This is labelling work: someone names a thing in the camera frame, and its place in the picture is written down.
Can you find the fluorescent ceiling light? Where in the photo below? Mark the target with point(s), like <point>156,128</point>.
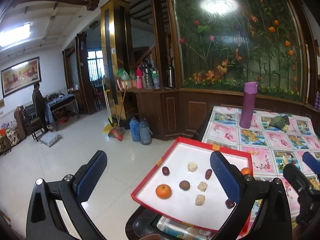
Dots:
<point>14,35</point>

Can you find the framed horse painting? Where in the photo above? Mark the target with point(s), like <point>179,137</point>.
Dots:
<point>20,75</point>

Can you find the dark side table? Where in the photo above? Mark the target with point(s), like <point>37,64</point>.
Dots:
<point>61,107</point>

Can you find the red shallow box lid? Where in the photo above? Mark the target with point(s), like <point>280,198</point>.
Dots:
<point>181,205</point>

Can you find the person's right hand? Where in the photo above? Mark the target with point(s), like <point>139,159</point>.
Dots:
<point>298,231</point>

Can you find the wooden chair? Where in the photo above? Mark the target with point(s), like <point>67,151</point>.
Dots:
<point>31,122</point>

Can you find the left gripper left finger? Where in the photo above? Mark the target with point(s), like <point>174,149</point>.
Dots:
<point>44,220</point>

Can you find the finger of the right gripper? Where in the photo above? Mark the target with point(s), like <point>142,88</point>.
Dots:
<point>311,162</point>

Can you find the purple thermos bottle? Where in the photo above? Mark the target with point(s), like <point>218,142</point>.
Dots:
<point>248,104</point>

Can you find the green leafy vegetable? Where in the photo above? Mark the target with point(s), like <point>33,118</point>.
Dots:
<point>280,122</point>

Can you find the yellow broom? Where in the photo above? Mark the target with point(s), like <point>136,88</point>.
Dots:
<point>110,124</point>

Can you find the dark red jujube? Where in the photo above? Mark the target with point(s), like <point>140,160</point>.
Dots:
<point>165,171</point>

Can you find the artificial flower glass panel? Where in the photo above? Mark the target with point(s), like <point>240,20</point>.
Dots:
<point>227,43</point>

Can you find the orange tangerine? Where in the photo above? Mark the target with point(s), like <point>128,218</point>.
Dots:
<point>163,191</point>
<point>246,171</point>

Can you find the person in dark jacket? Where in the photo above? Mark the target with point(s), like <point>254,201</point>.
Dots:
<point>40,105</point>

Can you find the beige pastry cube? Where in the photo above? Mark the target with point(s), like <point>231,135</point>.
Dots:
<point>192,166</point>
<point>199,200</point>
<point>202,186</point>

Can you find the fruit pattern tablecloth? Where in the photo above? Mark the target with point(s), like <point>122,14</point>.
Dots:
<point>270,148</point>

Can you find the steel kettle flask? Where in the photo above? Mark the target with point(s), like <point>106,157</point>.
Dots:
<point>171,76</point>

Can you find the pink bottle on counter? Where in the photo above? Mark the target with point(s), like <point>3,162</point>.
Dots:
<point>139,77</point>

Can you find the blue thermos jug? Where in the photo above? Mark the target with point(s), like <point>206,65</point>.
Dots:
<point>134,125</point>

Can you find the grey thermos jug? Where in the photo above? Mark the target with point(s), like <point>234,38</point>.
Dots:
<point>145,132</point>

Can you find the grey bag on floor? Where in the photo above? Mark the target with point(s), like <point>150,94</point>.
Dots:
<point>50,138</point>

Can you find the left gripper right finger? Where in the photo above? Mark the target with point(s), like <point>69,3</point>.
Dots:
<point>273,220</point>

